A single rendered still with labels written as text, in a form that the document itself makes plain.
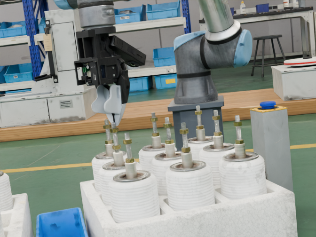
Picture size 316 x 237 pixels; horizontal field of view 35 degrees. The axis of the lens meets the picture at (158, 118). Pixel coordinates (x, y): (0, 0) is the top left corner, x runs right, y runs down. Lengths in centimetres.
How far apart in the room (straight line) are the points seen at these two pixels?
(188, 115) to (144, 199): 72
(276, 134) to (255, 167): 26
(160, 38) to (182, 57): 786
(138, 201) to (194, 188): 12
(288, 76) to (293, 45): 643
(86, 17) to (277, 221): 57
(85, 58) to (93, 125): 215
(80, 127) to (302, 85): 139
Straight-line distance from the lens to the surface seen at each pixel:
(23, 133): 333
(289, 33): 956
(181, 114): 166
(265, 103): 129
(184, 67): 167
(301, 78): 317
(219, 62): 163
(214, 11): 155
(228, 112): 308
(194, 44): 166
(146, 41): 956
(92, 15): 105
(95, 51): 105
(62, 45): 333
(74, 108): 328
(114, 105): 107
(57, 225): 132
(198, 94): 166
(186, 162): 102
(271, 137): 128
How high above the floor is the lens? 50
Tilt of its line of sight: 8 degrees down
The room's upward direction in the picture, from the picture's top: 6 degrees counter-clockwise
